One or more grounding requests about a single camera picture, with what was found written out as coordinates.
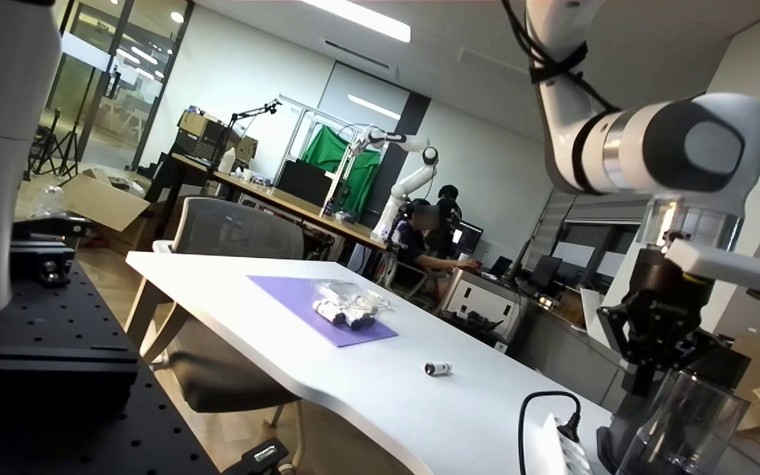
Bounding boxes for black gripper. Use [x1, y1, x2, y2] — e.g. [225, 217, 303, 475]
[597, 249, 743, 402]

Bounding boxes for white power strip adapter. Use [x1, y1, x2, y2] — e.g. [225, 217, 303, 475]
[541, 420, 597, 475]

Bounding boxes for grey window blinds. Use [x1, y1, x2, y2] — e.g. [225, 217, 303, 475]
[543, 188, 646, 232]

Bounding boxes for white cabinet box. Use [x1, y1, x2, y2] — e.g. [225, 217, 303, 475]
[439, 270, 531, 342]

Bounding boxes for standing person in black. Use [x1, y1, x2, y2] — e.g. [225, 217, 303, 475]
[430, 183, 468, 259]

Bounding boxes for seated person in black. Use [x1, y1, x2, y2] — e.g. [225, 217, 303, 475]
[392, 196, 480, 284]

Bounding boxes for clear plastic container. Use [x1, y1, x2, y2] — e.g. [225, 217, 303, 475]
[310, 280, 392, 332]

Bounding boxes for purple mat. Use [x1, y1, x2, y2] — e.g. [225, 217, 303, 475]
[249, 275, 401, 350]

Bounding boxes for green cloth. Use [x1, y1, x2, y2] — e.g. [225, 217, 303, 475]
[299, 125, 384, 218]

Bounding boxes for black monitor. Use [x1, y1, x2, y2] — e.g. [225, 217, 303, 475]
[274, 159, 336, 212]

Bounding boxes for black labelled device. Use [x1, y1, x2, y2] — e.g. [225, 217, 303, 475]
[219, 435, 294, 475]

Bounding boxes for long wooden desk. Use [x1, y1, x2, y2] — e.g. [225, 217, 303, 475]
[167, 152, 392, 259]

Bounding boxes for grey office chair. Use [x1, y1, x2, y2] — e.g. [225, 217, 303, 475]
[138, 196, 310, 418]

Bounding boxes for ceiling light strip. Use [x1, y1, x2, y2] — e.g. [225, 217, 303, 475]
[299, 0, 414, 47]

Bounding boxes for open cardboard box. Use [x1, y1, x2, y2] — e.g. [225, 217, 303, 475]
[62, 166, 153, 237]

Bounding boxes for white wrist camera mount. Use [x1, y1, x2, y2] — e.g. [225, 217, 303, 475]
[665, 237, 760, 304]

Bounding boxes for black power cable with plug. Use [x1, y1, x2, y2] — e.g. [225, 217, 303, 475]
[517, 391, 588, 475]

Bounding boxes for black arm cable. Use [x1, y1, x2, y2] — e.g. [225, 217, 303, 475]
[500, 0, 622, 114]

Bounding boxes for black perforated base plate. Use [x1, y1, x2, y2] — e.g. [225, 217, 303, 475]
[0, 261, 219, 475]

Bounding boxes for black clamp bracket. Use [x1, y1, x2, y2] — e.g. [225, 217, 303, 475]
[8, 218, 92, 290]

